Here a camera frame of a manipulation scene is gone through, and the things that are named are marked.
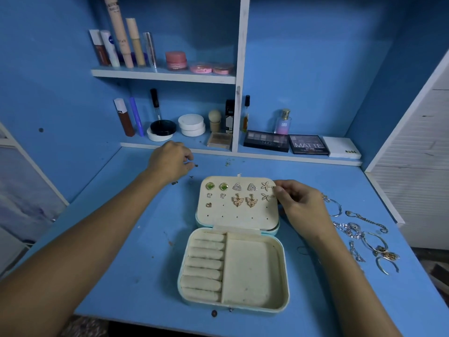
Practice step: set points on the person's right forearm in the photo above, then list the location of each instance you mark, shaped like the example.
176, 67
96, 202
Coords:
354, 295

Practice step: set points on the person's right hand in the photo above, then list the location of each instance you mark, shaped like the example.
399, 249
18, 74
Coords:
305, 210

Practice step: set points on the brown lipstick tube white cap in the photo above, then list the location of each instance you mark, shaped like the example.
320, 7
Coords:
125, 117

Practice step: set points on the white bowl black inside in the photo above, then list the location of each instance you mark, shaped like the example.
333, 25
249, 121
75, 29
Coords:
163, 127

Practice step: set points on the green stud earring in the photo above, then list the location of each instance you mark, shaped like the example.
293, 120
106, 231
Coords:
209, 186
223, 186

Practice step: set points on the white slatted cabinet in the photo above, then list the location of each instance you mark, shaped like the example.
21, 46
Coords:
421, 179

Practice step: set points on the dark eyeshadow palette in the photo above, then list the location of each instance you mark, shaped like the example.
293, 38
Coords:
266, 141

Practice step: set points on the small pink perfume bottle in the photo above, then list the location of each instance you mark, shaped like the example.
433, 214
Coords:
283, 124

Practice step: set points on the small silver stud earring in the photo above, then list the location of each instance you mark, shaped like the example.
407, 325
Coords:
266, 186
267, 197

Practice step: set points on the gold dangling earring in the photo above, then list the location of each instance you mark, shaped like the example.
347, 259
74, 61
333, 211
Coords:
251, 200
237, 200

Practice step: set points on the blue cosmetic tube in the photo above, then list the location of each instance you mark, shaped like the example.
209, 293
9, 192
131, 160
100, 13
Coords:
137, 115

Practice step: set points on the white round cream jar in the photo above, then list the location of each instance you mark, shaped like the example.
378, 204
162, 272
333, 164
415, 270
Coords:
191, 125

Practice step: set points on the short beige cosmetic tube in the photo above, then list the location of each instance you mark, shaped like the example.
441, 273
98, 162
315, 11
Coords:
136, 42

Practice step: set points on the white flat box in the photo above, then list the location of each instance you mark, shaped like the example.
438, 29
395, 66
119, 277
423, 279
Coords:
342, 148

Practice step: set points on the person's left forearm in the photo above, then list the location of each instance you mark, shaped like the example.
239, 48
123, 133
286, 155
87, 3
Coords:
77, 259

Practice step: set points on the white tube blue label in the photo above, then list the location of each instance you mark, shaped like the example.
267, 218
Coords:
110, 49

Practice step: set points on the pink round jar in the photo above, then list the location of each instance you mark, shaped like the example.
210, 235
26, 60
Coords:
176, 60

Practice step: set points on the square brown powder compact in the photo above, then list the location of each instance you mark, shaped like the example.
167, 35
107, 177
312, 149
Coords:
219, 141

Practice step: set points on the black cosmetic bottle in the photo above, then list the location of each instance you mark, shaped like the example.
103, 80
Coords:
229, 117

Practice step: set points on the white shelf unit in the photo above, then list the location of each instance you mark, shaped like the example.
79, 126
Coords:
242, 38

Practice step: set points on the black lettered eyeshadow palette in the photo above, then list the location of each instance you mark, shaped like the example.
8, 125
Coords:
309, 145

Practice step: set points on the cream jewellery box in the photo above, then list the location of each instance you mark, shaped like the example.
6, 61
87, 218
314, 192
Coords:
252, 277

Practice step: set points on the pink flat compact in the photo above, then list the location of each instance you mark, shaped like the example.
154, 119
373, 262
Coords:
222, 69
200, 68

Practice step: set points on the pile of small earrings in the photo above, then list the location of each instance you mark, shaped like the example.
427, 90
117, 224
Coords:
195, 165

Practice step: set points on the tall beige cosmetic tube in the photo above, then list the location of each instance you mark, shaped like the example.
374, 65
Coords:
118, 33

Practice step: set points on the beige makeup sponge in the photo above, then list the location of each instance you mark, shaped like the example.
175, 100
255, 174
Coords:
215, 120

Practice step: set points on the white framed marbled panel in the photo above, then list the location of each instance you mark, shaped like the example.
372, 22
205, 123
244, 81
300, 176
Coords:
24, 200

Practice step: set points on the black makeup brush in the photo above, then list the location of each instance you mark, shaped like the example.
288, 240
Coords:
156, 103

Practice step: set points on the thin dark cosmetic bottle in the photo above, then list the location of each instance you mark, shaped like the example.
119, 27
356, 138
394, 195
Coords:
245, 114

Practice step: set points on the person's left hand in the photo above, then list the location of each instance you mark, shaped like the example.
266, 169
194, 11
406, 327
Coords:
168, 161

